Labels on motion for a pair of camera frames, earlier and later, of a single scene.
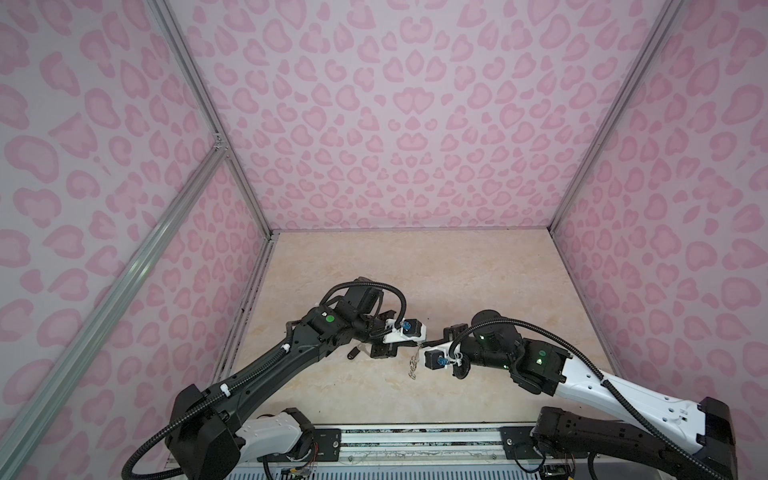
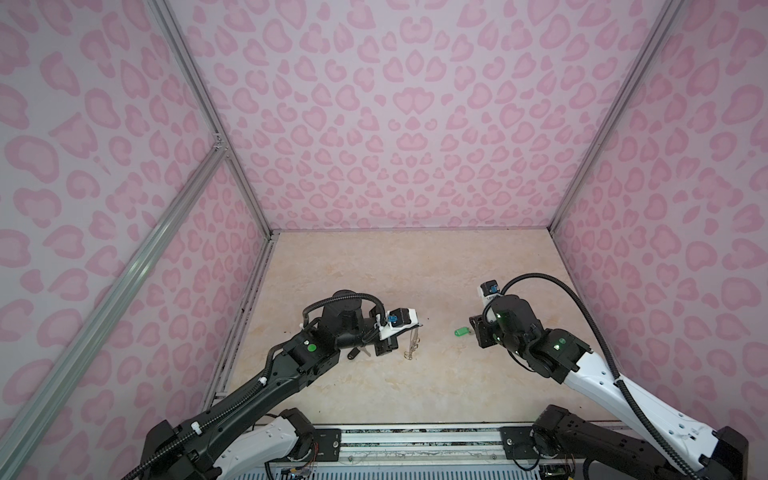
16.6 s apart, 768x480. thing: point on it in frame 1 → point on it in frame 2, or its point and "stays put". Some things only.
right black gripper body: (453, 332) → (485, 331)
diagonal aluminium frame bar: (24, 436) stays put
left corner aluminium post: (208, 97) stays put
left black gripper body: (382, 349) stays put
